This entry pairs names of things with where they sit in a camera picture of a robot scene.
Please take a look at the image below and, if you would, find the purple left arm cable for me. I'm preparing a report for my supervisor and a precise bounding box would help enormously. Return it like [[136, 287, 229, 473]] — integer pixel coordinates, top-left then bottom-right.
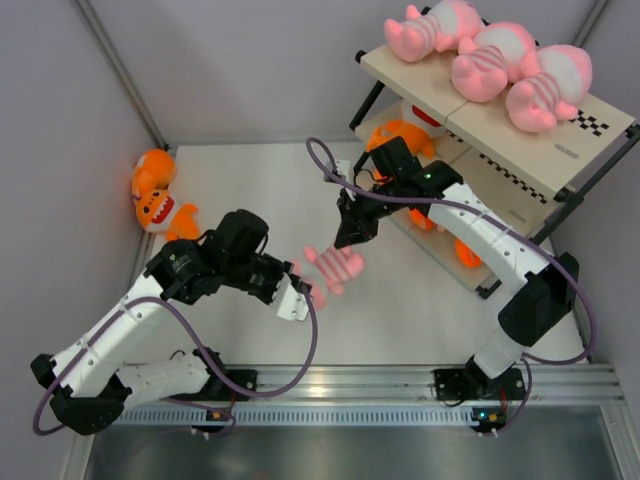
[[32, 279, 320, 441]]

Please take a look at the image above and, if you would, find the beige three-tier shelf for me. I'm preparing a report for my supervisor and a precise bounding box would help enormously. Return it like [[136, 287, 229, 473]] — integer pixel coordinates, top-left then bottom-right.
[[348, 37, 640, 301]]

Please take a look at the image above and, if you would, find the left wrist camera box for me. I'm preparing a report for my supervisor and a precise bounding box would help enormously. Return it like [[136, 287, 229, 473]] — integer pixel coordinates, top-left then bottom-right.
[[271, 274, 309, 322]]

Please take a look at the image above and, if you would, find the orange plush on shelf right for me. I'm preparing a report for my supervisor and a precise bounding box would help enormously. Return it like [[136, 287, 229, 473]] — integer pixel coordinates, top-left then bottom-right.
[[454, 238, 483, 269]]

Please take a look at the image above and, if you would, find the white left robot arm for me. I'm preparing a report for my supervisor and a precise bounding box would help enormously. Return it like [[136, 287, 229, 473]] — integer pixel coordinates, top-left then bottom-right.
[[30, 209, 318, 436]]

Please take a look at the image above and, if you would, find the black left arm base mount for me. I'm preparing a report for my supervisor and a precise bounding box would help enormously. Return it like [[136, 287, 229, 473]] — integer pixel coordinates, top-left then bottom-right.
[[172, 369, 258, 402]]

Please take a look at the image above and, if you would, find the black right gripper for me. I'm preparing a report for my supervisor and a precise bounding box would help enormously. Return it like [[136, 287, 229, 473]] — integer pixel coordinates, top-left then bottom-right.
[[336, 178, 403, 248]]

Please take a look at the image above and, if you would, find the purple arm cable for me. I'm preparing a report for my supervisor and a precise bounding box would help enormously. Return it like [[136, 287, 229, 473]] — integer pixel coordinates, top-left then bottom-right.
[[32, 279, 320, 441], [305, 137, 599, 436]]

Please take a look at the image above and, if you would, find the pink striped plush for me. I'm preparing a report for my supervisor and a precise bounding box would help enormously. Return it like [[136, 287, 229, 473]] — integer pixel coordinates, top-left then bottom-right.
[[506, 44, 593, 133], [293, 245, 365, 310], [451, 22, 537, 103], [383, 1, 484, 63]]

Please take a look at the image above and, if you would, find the orange plush on shelf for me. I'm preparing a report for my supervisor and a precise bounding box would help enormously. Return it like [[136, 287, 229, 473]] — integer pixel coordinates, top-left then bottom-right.
[[409, 209, 446, 233], [454, 238, 483, 269]]

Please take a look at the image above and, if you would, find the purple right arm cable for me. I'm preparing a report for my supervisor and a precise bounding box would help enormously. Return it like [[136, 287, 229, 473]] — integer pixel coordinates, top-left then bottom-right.
[[305, 137, 599, 436]]

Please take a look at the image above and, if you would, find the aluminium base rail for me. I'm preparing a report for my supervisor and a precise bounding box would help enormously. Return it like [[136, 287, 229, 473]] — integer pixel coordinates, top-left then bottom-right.
[[115, 364, 625, 429]]

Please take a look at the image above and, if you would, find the orange plush on shelf middle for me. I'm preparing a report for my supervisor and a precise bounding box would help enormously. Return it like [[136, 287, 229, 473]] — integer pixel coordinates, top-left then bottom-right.
[[409, 209, 446, 233]]

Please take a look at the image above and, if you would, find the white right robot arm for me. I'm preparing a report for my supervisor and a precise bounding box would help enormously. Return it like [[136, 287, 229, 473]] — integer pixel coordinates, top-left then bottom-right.
[[334, 137, 579, 397]]

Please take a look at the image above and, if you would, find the orange shark plush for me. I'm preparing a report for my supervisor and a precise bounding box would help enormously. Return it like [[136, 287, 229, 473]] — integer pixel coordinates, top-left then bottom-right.
[[365, 99, 446, 159], [134, 189, 201, 241], [131, 149, 176, 201]]

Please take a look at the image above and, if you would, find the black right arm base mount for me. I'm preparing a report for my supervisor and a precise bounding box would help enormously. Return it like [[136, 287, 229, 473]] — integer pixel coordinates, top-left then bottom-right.
[[433, 367, 526, 403]]

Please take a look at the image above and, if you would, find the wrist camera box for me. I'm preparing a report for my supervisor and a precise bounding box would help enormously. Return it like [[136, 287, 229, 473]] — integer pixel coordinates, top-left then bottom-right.
[[271, 274, 309, 322], [325, 159, 352, 183]]

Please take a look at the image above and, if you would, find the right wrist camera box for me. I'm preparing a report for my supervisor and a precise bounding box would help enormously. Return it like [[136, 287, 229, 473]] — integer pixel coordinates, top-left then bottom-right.
[[325, 159, 352, 183]]

